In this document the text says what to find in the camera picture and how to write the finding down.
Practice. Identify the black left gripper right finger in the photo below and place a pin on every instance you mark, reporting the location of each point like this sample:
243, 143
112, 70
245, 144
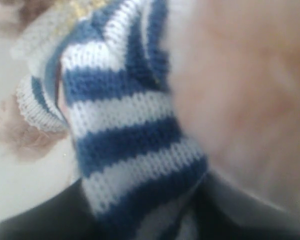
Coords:
219, 211

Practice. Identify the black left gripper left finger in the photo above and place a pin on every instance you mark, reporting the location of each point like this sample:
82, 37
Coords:
66, 216

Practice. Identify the brown teddy bear striped shirt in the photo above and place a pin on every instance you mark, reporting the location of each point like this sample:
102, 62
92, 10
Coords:
151, 90

